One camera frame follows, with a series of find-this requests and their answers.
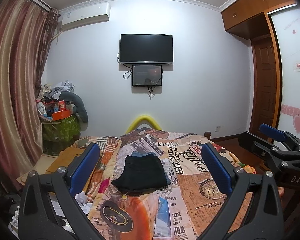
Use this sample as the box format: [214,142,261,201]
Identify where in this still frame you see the pile of clothes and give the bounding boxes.
[39,80,75,100]

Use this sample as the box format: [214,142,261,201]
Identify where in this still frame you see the grey plush toy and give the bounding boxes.
[59,92,88,124]

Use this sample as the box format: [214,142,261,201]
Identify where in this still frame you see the green patterned storage box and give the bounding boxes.
[42,115,81,142]

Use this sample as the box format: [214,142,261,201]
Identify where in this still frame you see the black wall television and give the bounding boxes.
[119,34,174,64]

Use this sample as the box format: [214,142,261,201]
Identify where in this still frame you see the bamboo lap desk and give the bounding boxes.
[16,146,97,193]

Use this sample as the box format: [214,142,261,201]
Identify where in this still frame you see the red gold striped curtain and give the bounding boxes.
[0,0,58,189]

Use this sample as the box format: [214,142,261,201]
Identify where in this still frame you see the white wall socket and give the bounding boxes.
[215,126,221,132]

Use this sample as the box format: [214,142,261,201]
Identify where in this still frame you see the small black wall monitor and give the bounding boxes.
[132,64,162,87]

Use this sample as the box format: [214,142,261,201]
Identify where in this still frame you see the brown wooden door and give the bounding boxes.
[249,35,276,140]

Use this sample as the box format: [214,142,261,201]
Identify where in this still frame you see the wooden overhead cabinet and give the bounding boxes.
[221,0,294,40]

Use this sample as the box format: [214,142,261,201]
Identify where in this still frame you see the newspaper print bed cover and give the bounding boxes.
[72,127,283,240]

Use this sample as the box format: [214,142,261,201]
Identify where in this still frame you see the white air conditioner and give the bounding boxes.
[61,3,110,30]

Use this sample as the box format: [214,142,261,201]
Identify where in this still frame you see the white sliding wardrobe door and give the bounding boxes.
[269,5,300,138]

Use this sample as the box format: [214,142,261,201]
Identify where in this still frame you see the crumpled white cloth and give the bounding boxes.
[75,191,92,215]

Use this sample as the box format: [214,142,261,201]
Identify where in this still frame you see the yellow foam arch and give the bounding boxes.
[126,115,161,133]

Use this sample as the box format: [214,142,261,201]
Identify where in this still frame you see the black pants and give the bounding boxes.
[111,152,171,193]

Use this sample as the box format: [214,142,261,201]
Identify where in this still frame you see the folded blue jeans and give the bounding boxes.
[130,151,171,189]

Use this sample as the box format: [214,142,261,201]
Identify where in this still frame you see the orange box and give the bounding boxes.
[52,109,71,121]

